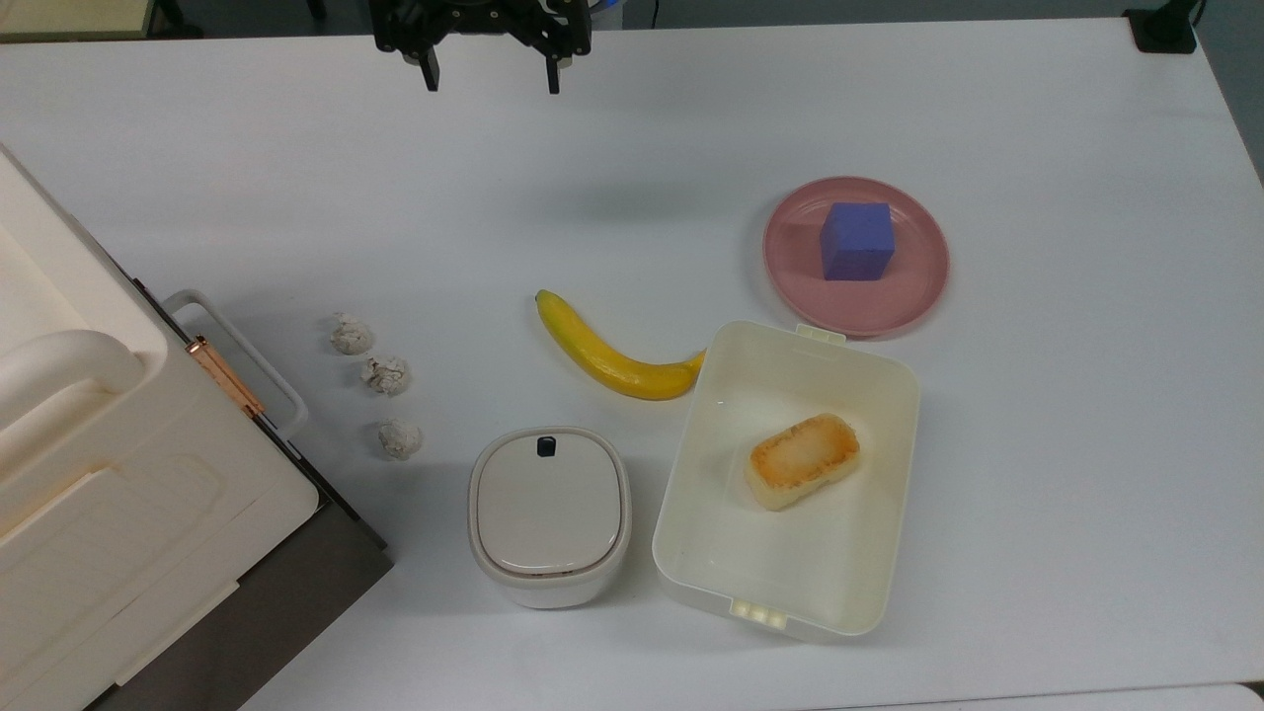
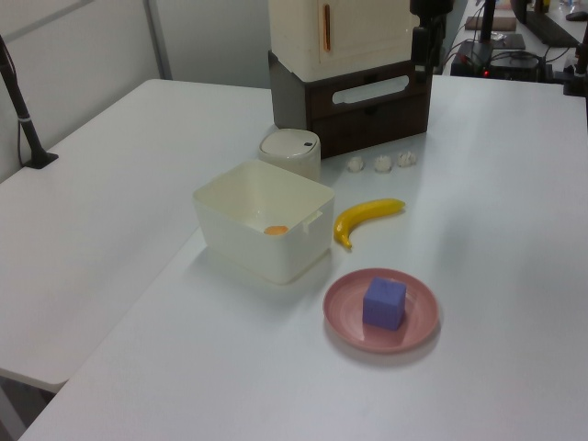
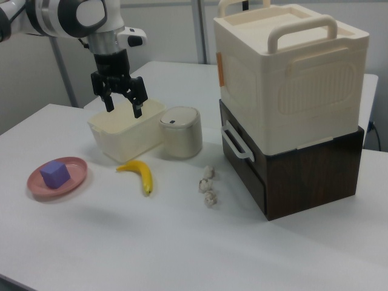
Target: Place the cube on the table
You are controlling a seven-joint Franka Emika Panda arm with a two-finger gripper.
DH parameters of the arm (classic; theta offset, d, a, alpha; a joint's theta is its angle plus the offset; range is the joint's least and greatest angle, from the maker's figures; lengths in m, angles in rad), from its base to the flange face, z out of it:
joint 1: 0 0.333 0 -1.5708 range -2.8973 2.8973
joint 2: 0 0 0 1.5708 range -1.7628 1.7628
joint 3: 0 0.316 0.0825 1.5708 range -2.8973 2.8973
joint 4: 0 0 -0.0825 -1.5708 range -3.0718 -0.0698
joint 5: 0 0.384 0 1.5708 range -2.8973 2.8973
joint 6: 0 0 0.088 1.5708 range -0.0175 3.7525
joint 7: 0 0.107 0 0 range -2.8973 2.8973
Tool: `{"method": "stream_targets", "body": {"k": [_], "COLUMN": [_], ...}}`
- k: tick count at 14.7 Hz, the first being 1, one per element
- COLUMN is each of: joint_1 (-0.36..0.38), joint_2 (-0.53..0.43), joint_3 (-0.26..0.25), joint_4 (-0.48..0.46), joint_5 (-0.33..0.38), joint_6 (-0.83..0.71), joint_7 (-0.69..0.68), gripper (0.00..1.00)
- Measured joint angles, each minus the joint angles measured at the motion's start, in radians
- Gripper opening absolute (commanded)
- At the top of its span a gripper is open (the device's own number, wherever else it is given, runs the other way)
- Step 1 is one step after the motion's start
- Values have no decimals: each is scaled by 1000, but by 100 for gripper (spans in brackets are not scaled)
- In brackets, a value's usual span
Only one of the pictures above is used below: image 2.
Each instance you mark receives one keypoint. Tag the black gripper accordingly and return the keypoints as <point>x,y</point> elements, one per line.
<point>431,7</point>

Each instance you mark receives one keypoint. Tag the purple cube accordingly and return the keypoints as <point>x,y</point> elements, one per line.
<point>385,305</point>

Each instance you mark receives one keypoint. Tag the black monitor stand pole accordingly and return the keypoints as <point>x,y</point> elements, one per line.
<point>488,20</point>

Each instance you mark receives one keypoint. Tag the black electronics box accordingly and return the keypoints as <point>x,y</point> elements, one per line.
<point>510,66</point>

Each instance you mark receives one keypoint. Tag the dark brown drawer box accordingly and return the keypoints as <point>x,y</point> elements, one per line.
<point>367,126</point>

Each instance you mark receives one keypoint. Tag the cream plastic cabinet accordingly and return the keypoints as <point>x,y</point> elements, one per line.
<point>294,32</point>

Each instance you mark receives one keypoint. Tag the black table clamp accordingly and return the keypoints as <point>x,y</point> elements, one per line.
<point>574,80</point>

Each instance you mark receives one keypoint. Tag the small white trash can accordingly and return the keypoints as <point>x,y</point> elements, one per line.
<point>289,151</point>

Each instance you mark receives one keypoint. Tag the yellow banana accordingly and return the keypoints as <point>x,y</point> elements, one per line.
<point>363,213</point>

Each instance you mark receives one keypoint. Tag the small orange round piece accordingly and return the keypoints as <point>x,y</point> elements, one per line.
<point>276,230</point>

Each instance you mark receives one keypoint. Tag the cream open plastic bin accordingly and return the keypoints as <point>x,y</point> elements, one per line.
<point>257,262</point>

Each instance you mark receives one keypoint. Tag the pink plate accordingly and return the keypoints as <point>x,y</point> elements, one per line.
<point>344,317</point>

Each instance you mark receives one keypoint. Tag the black camera stand pole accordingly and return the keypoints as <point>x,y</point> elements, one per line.
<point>27,131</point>

